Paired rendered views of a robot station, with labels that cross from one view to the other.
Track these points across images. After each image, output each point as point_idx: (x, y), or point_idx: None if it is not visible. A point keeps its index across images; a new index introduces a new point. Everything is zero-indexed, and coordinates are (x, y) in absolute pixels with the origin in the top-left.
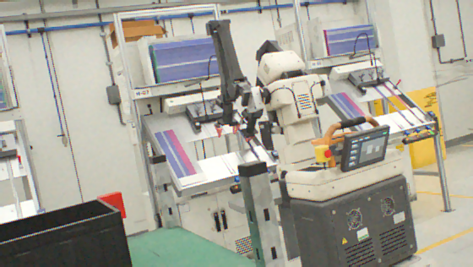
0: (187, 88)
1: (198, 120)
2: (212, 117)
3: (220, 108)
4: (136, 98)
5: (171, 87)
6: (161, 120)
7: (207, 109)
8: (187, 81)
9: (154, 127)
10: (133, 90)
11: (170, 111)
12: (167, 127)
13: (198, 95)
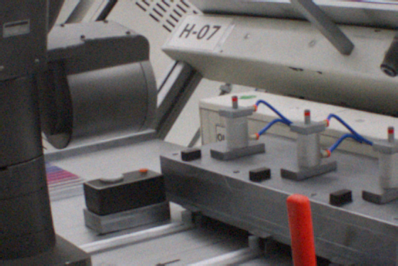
0: (347, 61)
1: (180, 195)
2: (247, 222)
3: (329, 187)
4: (170, 45)
5: (293, 37)
6: (149, 162)
7: (277, 165)
8: (369, 30)
9: (89, 161)
10: (186, 17)
11: (206, 138)
12: (101, 176)
13: (375, 118)
